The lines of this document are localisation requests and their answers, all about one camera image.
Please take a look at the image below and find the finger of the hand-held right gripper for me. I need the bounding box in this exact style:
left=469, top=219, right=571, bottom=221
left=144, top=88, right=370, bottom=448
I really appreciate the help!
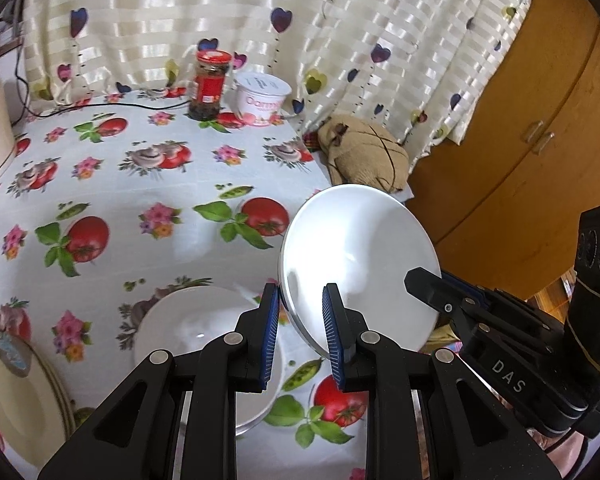
left=404, top=267, right=491, bottom=341
left=440, top=270, right=546, bottom=333

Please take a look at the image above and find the white plate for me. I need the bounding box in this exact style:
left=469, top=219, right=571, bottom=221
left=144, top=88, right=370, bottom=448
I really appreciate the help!
left=278, top=184, right=438, bottom=361

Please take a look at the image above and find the wooden cabinet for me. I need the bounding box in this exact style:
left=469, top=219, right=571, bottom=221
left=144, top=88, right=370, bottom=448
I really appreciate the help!
left=405, top=0, right=600, bottom=301

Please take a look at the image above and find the white plastic tub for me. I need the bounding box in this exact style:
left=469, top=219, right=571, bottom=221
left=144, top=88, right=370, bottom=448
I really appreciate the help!
left=231, top=72, right=291, bottom=128

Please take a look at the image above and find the tan plate with brown print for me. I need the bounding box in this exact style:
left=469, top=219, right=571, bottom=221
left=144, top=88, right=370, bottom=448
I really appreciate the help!
left=0, top=332, right=68, bottom=466
left=30, top=355, right=73, bottom=441
left=40, top=360, right=78, bottom=436

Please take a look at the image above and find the person's right hand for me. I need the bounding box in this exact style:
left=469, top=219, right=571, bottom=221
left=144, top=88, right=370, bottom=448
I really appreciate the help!
left=530, top=432, right=598, bottom=480

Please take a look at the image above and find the cream curtain with heart print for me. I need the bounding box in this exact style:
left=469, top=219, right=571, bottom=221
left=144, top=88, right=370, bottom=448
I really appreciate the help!
left=20, top=0, right=546, bottom=161

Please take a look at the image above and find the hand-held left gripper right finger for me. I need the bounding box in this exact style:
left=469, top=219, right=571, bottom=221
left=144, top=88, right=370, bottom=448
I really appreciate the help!
left=321, top=282, right=561, bottom=480

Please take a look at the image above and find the floral tomato print tablecloth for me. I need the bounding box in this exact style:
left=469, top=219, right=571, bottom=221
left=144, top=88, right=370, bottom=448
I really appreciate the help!
left=0, top=87, right=431, bottom=480

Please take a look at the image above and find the burlap bag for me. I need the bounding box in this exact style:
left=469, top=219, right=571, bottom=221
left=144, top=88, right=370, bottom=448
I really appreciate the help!
left=317, top=115, right=411, bottom=193

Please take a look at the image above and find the red-lidded glass jar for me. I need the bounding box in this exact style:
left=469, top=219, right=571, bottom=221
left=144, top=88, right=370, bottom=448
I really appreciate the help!
left=187, top=50, right=232, bottom=122

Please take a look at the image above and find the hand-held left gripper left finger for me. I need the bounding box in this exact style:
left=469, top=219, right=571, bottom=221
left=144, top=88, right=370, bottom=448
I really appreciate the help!
left=37, top=282, right=281, bottom=480

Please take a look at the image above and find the black power cable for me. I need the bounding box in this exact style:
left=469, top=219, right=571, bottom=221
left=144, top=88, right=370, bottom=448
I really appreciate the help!
left=12, top=47, right=193, bottom=126

